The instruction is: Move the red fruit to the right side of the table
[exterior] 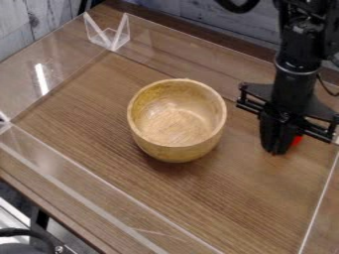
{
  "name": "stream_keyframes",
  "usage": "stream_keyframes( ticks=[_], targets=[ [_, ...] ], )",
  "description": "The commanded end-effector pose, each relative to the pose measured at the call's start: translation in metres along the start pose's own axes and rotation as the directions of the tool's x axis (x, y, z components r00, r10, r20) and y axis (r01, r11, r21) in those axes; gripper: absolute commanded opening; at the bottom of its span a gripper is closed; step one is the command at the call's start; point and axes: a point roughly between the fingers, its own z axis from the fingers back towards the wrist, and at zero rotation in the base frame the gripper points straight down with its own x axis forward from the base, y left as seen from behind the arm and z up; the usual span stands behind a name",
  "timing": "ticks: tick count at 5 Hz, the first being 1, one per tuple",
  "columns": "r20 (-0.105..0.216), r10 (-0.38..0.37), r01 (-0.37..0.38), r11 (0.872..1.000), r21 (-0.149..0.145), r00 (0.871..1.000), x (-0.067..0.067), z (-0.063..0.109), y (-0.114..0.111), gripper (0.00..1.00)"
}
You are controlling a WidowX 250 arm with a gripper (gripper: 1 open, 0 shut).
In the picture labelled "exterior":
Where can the red plush fruit green leaf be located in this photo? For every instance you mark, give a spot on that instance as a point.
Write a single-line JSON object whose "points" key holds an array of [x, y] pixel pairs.
{"points": [[297, 140]]}

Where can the light wooden bowl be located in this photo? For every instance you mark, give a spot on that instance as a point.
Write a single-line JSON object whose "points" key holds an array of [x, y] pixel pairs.
{"points": [[177, 118]]}

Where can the black metal table frame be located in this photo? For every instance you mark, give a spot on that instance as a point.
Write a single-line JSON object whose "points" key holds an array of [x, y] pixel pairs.
{"points": [[65, 241]]}

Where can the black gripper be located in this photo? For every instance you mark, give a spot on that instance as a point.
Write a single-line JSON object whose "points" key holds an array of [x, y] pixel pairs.
{"points": [[289, 114]]}

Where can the clear acrylic tray wall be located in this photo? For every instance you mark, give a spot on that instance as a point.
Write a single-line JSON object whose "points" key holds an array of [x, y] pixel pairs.
{"points": [[125, 140]]}

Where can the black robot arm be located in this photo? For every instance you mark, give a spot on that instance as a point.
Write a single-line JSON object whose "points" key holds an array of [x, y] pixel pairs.
{"points": [[309, 29]]}

